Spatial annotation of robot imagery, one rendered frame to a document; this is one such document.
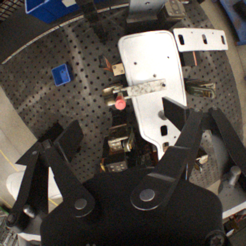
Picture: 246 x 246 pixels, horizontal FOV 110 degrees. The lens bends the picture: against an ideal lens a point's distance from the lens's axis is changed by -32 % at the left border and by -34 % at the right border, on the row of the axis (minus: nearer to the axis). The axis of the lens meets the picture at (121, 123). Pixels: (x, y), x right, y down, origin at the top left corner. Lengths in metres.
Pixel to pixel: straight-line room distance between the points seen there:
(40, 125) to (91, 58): 0.60
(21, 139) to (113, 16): 2.14
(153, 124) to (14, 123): 2.12
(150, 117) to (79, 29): 0.67
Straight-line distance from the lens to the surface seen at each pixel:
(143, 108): 0.50
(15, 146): 2.60
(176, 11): 0.52
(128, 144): 0.43
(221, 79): 1.08
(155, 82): 0.42
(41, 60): 0.94
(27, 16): 0.66
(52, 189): 0.78
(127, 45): 0.49
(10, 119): 2.36
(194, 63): 0.59
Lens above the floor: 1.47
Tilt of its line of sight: 68 degrees down
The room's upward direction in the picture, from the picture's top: 178 degrees clockwise
